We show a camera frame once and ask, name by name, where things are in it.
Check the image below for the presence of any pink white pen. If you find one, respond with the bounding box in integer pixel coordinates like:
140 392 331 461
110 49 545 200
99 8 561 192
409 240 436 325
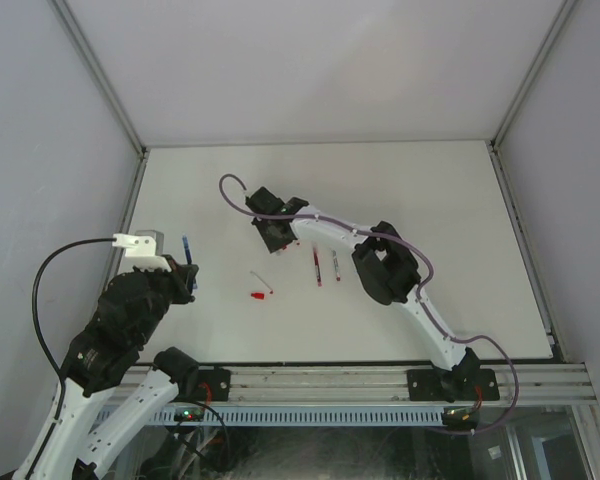
331 250 341 282

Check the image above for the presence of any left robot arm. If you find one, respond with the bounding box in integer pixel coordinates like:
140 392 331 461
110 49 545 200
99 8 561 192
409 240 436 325
5 255 199 479

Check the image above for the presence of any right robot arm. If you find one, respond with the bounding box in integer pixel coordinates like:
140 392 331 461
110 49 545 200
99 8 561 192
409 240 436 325
245 187 480 402

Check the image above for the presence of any thin white red pen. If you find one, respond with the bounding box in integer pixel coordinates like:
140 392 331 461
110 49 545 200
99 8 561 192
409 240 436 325
250 270 274 294

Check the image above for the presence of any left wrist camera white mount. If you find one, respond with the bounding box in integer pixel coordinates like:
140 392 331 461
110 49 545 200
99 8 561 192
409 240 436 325
112 230 171 272

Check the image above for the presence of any black cable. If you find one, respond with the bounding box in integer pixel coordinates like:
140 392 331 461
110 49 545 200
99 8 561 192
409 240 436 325
32 237 116 396

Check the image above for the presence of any perforated blue cable tray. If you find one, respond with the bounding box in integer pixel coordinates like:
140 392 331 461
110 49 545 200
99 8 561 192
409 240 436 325
147 405 445 427

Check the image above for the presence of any aluminium rail frame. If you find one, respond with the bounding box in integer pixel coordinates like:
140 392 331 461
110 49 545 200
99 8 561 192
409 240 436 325
54 362 596 404

